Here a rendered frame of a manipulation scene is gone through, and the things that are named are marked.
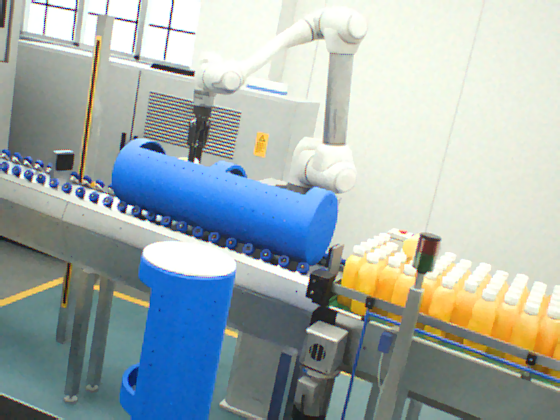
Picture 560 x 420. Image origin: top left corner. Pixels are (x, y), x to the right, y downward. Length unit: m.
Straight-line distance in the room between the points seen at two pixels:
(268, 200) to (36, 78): 2.80
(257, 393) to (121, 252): 0.97
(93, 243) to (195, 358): 1.02
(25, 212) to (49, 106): 1.80
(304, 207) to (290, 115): 1.70
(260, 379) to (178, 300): 1.34
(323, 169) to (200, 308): 1.04
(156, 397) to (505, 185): 3.54
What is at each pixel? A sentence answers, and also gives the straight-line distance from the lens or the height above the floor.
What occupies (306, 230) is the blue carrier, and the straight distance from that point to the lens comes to 2.22.
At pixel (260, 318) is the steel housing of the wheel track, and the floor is 0.72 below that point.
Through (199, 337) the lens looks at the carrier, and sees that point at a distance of 1.90.
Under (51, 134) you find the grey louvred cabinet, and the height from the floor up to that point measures 0.87.
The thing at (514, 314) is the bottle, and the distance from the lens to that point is 2.08.
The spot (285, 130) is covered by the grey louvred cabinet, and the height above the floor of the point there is 1.26.
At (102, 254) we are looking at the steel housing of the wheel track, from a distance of 2.79.
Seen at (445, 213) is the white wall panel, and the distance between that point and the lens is 5.03.
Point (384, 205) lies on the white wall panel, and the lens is 5.08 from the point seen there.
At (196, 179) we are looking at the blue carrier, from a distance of 2.44.
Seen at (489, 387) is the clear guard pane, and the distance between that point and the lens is 2.03.
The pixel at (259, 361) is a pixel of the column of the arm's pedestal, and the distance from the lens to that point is 3.08.
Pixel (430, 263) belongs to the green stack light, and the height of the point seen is 1.19.
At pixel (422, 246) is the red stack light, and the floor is 1.23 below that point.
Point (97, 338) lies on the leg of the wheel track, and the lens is 3.12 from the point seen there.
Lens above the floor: 1.64
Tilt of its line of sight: 13 degrees down
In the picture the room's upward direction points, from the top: 11 degrees clockwise
